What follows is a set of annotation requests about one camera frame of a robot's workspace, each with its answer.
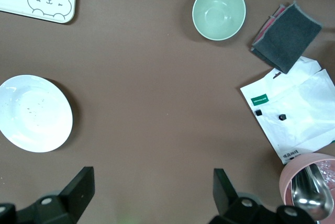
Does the pale green bowl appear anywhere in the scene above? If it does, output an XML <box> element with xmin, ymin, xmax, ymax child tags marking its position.
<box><xmin>192</xmin><ymin>0</ymin><xmax>247</xmax><ymax>41</ymax></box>

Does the white plastic bag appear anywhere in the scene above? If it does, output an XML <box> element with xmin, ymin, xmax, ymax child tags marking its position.
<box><xmin>240</xmin><ymin>56</ymin><xmax>335</xmax><ymax>166</ymax></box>

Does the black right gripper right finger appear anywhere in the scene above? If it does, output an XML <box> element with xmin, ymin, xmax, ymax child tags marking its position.
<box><xmin>210</xmin><ymin>168</ymin><xmax>265</xmax><ymax>224</ymax></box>

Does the clear crumpled plastic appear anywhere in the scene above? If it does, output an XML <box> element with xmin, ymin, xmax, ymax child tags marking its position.
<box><xmin>315</xmin><ymin>160</ymin><xmax>335</xmax><ymax>192</ymax></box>

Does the white round plate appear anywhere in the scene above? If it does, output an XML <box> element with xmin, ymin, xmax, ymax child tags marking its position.
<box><xmin>0</xmin><ymin>74</ymin><xmax>74</xmax><ymax>153</ymax></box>

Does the pink bowl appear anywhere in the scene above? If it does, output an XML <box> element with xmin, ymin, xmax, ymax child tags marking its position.
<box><xmin>278</xmin><ymin>152</ymin><xmax>335</xmax><ymax>221</ymax></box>

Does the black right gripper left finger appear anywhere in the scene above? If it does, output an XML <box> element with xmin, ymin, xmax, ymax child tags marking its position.
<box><xmin>16</xmin><ymin>166</ymin><xmax>95</xmax><ymax>224</ymax></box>

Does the dark grey folded cloth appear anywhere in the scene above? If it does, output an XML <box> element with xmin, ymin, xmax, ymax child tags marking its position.
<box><xmin>250</xmin><ymin>0</ymin><xmax>323</xmax><ymax>75</ymax></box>

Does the metal scoop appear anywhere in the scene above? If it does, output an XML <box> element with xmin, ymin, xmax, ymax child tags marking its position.
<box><xmin>291</xmin><ymin>163</ymin><xmax>335</xmax><ymax>221</ymax></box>

